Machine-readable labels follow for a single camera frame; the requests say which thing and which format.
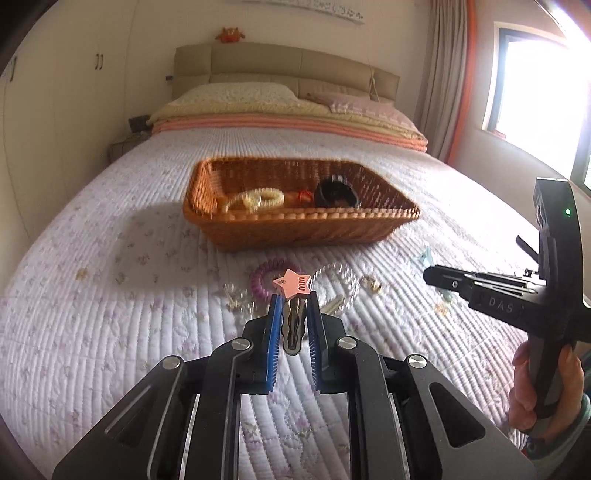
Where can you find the pink pillow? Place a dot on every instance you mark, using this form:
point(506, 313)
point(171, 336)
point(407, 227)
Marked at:
point(364, 108)

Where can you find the white wall decoration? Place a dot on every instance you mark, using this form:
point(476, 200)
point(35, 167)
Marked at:
point(323, 10)

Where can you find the dark bedside device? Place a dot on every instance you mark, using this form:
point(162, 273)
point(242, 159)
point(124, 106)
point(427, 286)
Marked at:
point(138, 123)

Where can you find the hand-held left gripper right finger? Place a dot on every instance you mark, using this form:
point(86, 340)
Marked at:
point(315, 344)

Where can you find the white floral quilt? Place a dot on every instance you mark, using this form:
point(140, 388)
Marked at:
point(115, 295)

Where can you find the person's right hand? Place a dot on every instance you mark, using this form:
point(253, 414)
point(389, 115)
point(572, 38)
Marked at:
point(522, 392)

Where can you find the beige and orange curtain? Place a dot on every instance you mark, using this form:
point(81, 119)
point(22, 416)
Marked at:
point(443, 78)

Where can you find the pale green hair clip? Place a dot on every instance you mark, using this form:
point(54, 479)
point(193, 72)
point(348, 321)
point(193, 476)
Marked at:
point(444, 307)

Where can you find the brown wicker basket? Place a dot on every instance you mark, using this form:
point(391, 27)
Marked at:
point(286, 228)

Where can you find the small gold hair clip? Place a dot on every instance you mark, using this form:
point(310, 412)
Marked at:
point(372, 284)

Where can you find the white wardrobe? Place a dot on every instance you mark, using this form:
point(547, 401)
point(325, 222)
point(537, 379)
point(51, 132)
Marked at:
point(60, 115)

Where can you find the beige padded headboard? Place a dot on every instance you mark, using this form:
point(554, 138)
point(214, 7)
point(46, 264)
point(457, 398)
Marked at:
point(286, 62)

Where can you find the yellow and pink folded blanket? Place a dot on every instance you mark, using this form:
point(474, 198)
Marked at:
point(286, 123)

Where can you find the black hair claw clip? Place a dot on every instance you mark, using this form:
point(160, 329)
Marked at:
point(333, 191)

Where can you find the light blue hair clip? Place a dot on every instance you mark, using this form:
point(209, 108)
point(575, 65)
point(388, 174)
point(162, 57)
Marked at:
point(424, 257)

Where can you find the window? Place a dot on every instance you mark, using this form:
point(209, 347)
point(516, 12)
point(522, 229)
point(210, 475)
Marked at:
point(535, 92)

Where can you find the pearl bar hair clip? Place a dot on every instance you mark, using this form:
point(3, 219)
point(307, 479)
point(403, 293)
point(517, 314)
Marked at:
point(333, 304)

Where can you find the clear gold bead accessory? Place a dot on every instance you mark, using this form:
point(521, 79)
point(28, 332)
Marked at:
point(238, 300)

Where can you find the pink star hair clip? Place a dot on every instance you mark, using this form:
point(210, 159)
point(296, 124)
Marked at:
point(292, 282)

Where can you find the orange plush toy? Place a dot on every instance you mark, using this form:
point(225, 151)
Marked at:
point(231, 35)

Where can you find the cream pillow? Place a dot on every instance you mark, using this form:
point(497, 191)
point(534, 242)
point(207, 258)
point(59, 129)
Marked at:
point(235, 96)

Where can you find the small orange hair accessory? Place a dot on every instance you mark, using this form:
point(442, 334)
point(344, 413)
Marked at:
point(301, 197)

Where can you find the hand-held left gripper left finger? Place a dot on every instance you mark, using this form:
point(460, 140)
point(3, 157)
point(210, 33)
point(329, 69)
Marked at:
point(274, 342)

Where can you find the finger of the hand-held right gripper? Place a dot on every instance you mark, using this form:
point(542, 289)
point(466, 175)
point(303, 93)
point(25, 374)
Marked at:
point(445, 279)

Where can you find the bedside nightstand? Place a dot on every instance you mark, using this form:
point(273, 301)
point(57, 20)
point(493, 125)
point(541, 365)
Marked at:
point(124, 148)

